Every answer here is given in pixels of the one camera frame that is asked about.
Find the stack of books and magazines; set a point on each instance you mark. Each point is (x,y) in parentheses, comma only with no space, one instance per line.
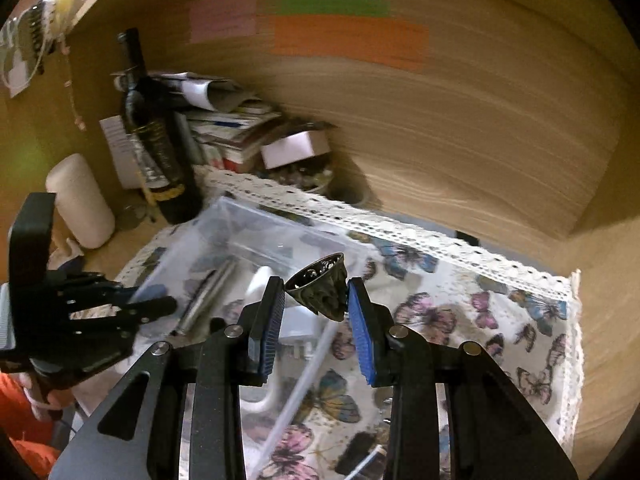
(225,120)

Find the white paper note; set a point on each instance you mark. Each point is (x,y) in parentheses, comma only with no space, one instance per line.
(115,145)

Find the orange clothing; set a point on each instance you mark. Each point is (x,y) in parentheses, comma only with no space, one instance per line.
(20,395)

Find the lace ribbon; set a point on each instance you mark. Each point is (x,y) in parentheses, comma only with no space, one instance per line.
(35,25)

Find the small dark ridged cup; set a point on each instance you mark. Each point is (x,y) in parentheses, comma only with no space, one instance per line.
(320,290)

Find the orange sticky note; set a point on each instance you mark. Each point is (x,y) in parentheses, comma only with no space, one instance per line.
(350,42)

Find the white hanging tag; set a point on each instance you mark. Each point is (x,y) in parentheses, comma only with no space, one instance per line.
(20,75)

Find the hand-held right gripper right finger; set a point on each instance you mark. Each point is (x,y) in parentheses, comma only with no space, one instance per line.
(362,335)

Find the butterfly print lace tablecloth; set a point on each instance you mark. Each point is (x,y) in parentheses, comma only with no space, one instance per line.
(450,310)

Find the white handheld electric device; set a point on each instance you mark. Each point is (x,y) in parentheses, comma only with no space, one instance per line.
(297,322)

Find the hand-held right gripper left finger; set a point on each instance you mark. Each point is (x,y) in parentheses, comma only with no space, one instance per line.
(267,330)

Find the beige cylinder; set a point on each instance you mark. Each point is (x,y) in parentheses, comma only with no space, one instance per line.
(80,200)

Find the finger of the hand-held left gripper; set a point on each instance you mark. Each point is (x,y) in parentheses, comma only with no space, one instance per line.
(150,292)
(150,307)

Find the dark wine bottle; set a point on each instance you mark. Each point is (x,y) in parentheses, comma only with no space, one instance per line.
(160,160)

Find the clear plastic storage box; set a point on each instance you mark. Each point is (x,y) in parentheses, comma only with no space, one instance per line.
(235,235)

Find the small white cardboard box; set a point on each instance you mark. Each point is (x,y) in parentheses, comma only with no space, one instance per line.
(292,150)

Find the black and yellow box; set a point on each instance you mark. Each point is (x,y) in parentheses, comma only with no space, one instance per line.
(362,452)

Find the pink sticky note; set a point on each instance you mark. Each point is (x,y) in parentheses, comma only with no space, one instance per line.
(222,15)

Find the silver metal pen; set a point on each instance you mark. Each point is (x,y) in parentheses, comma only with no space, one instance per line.
(205,295)

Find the green sticky note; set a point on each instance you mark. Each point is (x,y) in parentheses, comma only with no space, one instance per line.
(332,6)

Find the bowl of small trinkets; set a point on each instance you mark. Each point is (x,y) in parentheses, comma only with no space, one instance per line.
(305,176)

